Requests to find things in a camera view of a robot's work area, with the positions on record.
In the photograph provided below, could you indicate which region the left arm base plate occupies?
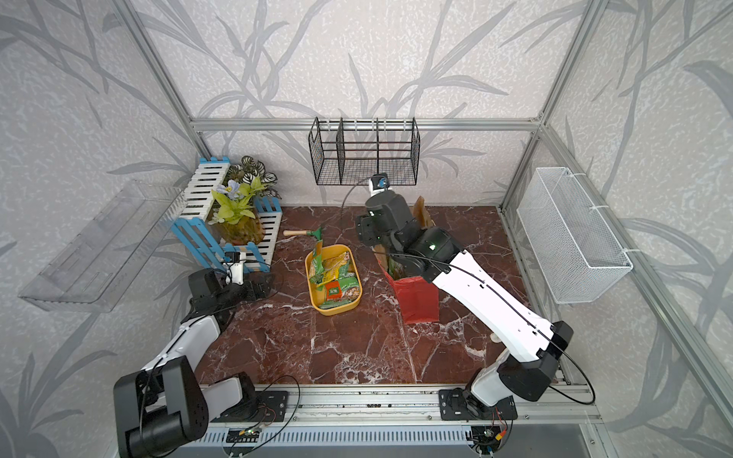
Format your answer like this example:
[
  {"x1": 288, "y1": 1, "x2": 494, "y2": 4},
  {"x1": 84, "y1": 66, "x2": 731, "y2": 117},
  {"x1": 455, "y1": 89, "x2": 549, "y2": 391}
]
[{"x1": 213, "y1": 390, "x2": 288, "y2": 424}]

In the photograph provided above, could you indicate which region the green condiment packet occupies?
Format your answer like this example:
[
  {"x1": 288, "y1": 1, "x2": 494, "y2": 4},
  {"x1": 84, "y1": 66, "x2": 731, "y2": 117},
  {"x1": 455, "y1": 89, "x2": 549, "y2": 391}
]
[{"x1": 387, "y1": 257, "x2": 408, "y2": 281}]

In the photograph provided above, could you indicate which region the white wire basket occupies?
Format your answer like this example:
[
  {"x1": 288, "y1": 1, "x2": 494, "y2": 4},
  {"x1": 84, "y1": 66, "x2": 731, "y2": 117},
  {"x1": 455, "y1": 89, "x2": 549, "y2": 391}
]
[{"x1": 517, "y1": 167, "x2": 633, "y2": 303}]

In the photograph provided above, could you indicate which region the potted artificial plant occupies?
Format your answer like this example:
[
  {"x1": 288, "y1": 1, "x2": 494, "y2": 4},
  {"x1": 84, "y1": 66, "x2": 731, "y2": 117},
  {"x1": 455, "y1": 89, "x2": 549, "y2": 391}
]
[{"x1": 207, "y1": 156, "x2": 281, "y2": 246}]

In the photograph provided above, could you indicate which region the blue white wooden crate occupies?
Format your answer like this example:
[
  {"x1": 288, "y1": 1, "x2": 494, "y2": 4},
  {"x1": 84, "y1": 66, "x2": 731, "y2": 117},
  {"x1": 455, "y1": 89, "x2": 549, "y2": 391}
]
[{"x1": 172, "y1": 156, "x2": 283, "y2": 273}]

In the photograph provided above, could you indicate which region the yellow plastic tray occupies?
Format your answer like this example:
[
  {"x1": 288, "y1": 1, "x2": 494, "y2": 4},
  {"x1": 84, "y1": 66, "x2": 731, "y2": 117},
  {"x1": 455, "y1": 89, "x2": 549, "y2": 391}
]
[{"x1": 305, "y1": 242, "x2": 363, "y2": 317}]

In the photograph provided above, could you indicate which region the orange soup packet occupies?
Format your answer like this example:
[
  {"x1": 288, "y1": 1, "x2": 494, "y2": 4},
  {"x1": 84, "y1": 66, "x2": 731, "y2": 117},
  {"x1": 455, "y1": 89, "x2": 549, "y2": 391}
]
[{"x1": 309, "y1": 251, "x2": 361, "y2": 310}]

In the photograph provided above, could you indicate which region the black wire basket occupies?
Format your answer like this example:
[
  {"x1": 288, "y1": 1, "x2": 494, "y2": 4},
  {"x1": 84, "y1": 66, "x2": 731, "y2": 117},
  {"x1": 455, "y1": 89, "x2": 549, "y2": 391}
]
[{"x1": 307, "y1": 118, "x2": 421, "y2": 186}]

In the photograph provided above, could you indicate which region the clear acrylic shelf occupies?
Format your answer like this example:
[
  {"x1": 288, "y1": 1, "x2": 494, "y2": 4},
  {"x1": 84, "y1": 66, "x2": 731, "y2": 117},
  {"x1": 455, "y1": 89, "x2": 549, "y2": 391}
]
[{"x1": 19, "y1": 181, "x2": 185, "y2": 313}]

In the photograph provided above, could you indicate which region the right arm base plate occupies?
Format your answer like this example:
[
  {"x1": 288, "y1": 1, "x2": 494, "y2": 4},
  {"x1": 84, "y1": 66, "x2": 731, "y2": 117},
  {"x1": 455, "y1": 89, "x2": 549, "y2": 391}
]
[{"x1": 438, "y1": 389, "x2": 518, "y2": 422}]

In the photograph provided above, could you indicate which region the small green rake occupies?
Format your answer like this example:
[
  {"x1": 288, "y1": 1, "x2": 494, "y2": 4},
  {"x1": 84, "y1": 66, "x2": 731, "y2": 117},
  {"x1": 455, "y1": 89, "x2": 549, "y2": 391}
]
[{"x1": 283, "y1": 228, "x2": 323, "y2": 242}]

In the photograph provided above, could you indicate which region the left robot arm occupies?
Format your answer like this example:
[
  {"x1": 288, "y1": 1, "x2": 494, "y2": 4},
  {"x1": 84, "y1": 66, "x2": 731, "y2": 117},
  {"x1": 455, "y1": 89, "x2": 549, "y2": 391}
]
[{"x1": 113, "y1": 263, "x2": 274, "y2": 457}]

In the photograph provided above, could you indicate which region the red paper bag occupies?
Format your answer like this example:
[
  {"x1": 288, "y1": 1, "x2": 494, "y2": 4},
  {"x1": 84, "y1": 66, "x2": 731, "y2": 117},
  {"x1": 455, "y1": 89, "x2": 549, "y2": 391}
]
[{"x1": 373, "y1": 195, "x2": 441, "y2": 326}]

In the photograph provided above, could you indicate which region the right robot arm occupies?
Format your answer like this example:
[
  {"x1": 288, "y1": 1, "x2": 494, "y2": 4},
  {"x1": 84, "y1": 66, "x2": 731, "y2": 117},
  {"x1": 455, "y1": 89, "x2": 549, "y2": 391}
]
[{"x1": 355, "y1": 174, "x2": 574, "y2": 406}]

